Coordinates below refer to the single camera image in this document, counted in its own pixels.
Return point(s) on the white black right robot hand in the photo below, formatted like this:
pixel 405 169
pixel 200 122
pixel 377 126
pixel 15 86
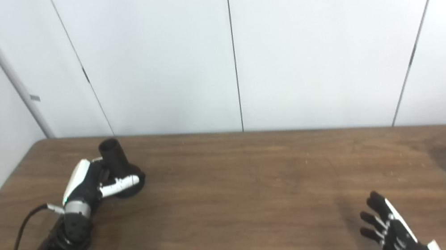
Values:
pixel 398 240

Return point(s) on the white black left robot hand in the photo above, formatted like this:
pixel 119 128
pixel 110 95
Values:
pixel 75 179

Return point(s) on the black flared nozzle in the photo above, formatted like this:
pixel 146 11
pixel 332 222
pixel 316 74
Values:
pixel 113 159

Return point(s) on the grey wall corner pole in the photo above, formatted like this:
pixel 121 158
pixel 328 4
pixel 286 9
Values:
pixel 7 66

